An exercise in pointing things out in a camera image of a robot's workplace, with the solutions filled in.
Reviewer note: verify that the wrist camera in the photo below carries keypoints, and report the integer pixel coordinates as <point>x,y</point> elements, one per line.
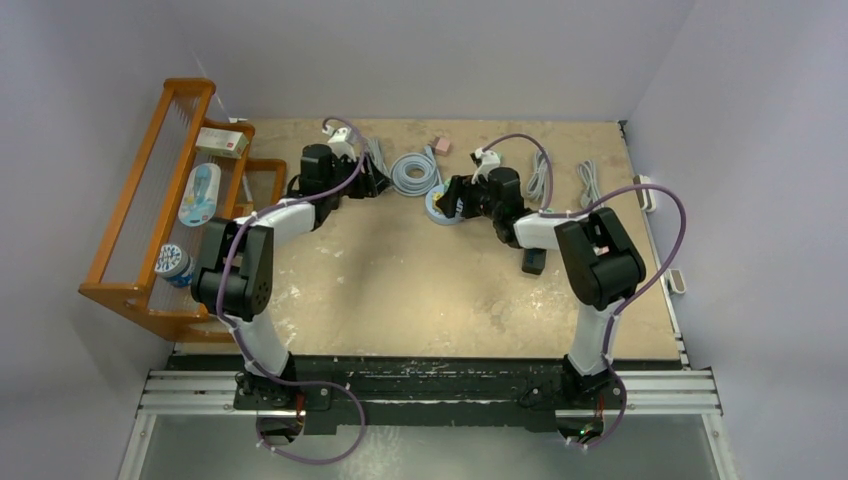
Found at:
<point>341,142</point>
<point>486,161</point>

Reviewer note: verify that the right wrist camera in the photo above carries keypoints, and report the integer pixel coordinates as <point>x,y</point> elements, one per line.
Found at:
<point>486,161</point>

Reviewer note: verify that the black power strip right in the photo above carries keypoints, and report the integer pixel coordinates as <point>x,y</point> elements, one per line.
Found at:
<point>534,261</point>

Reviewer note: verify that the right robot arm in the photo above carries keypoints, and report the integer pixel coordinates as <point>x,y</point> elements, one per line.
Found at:
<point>602,264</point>

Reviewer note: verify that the white wall bracket upper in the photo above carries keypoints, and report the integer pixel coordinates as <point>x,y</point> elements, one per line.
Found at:
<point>646,197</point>

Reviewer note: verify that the white wall bracket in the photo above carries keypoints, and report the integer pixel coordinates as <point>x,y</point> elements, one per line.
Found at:
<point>675,281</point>
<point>646,197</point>

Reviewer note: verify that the blue blister pack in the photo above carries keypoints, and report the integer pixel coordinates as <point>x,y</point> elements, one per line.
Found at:
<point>200,197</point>

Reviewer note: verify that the pink usb charger plug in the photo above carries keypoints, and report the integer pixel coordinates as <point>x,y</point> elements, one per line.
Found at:
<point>441,146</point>

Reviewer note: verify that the white wall bracket lower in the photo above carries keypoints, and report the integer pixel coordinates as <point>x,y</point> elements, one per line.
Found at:
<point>675,281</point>

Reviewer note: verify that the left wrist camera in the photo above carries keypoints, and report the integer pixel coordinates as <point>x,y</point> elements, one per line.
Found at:
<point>341,142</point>

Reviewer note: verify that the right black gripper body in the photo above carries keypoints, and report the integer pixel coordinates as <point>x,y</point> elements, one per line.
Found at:
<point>478,202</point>

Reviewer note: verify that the orange wooden rack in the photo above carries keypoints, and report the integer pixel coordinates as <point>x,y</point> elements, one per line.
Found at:
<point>121,277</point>

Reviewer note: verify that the blue white cup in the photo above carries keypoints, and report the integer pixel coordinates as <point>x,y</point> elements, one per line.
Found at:
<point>174,265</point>

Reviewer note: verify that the black metal base rail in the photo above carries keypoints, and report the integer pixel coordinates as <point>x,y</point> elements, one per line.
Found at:
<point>397,391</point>

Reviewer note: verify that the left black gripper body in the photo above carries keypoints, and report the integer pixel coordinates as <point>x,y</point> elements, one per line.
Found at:
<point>360,186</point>

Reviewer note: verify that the white red box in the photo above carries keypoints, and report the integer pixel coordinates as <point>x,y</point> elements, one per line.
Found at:
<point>221,143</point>

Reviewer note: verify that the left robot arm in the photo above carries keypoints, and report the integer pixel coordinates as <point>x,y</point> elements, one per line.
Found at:
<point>234,275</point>

